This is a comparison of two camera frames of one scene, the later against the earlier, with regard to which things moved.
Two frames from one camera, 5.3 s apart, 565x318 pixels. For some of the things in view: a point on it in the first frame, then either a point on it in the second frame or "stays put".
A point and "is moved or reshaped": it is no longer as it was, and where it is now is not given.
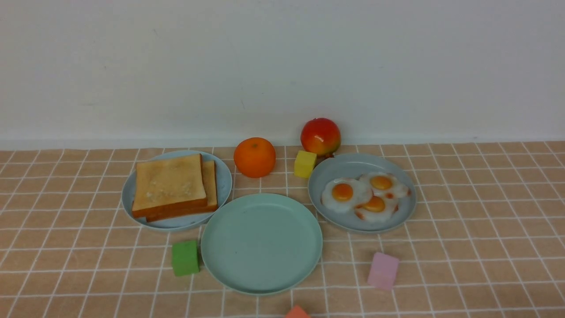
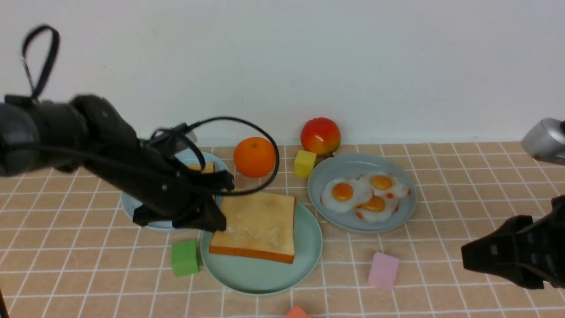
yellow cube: x=304 y=163 stays put
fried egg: x=342 y=195 stays put
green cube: x=185 y=258 stays put
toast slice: x=168 y=184 is moved or reshaped
